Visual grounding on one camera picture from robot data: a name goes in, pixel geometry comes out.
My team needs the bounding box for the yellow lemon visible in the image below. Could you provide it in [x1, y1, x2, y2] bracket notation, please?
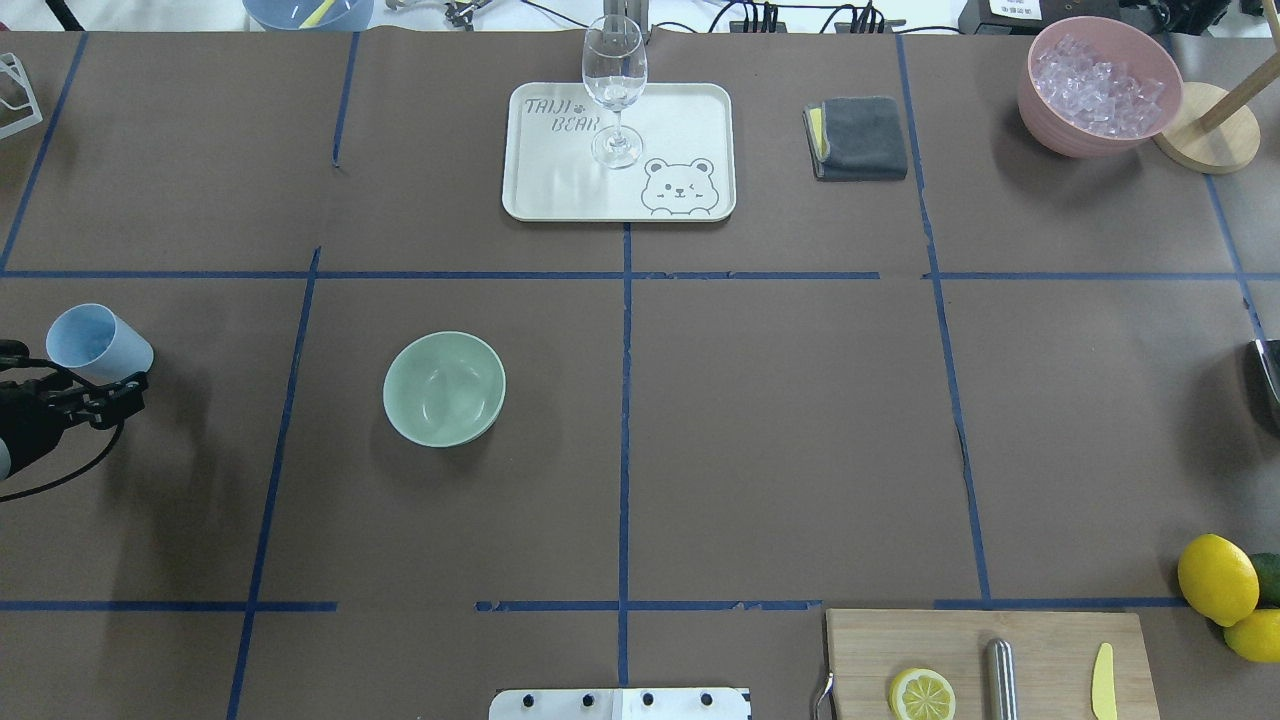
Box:
[1222, 609, 1279, 664]
[1176, 533, 1260, 628]

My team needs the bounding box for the blue bowl on side table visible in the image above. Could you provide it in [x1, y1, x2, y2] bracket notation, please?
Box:
[241, 1, 374, 32]

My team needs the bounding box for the light blue cup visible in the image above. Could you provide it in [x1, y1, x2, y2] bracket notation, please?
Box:
[45, 304, 155, 384]

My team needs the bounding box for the green lime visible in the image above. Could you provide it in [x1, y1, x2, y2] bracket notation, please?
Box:
[1248, 552, 1280, 609]

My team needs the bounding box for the grey folded cloth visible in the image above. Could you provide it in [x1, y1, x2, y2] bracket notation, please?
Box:
[803, 96, 908, 182]

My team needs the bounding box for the steel ice scoop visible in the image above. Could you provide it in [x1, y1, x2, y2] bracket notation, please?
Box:
[1252, 340, 1279, 407]

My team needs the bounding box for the yellow plastic knife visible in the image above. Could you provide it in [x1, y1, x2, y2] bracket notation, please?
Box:
[1091, 642, 1117, 720]

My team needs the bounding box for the green bowl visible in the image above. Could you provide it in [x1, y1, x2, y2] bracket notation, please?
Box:
[381, 331, 507, 448]

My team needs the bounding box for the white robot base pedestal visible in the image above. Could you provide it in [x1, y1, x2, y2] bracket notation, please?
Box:
[488, 687, 753, 719]

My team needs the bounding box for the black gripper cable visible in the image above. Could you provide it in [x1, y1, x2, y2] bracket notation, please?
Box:
[0, 355, 125, 503]

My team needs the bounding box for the white cup rack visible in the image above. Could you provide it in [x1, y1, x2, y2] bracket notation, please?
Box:
[1, 53, 44, 140]

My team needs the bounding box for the wooden cutting board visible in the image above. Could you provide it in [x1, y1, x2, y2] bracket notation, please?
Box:
[826, 609, 1161, 719]

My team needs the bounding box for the white bear tray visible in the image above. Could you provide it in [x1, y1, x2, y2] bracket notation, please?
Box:
[502, 82, 737, 222]

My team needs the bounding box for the steel knife handle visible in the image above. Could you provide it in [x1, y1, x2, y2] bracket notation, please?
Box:
[986, 638, 1019, 720]

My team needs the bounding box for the wooden cup stand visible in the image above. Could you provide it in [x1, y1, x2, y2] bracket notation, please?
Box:
[1155, 53, 1279, 176]

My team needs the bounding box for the clear wine glass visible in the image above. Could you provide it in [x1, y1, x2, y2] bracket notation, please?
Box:
[581, 13, 648, 170]

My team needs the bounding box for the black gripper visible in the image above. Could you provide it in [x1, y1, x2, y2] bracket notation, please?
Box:
[1, 340, 148, 479]

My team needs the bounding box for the pink bowl with ice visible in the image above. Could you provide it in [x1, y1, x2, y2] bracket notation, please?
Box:
[1018, 15, 1184, 158]

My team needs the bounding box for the lemon half slice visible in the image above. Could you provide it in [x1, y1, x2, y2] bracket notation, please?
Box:
[886, 667, 957, 719]

